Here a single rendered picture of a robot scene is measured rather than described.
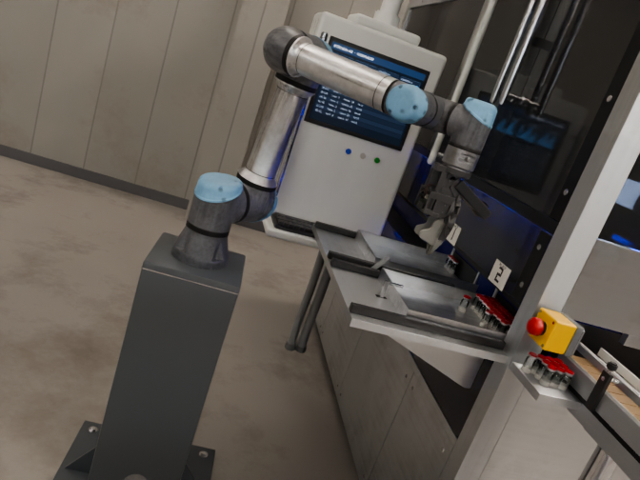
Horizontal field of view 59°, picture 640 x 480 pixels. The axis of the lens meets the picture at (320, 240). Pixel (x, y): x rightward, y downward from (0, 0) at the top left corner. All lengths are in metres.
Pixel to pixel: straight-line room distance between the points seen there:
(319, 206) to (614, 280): 1.15
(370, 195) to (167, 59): 2.65
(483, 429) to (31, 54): 4.13
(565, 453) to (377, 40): 1.45
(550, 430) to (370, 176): 1.13
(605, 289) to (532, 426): 0.39
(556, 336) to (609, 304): 0.20
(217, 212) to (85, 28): 3.34
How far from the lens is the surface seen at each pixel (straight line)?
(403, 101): 1.19
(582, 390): 1.40
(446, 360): 1.49
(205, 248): 1.50
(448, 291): 1.66
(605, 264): 1.43
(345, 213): 2.23
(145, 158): 4.65
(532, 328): 1.32
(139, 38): 4.58
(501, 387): 1.46
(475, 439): 1.52
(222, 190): 1.46
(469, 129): 1.28
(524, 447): 1.60
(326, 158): 2.16
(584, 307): 1.45
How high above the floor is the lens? 1.36
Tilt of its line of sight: 16 degrees down
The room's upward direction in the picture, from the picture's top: 19 degrees clockwise
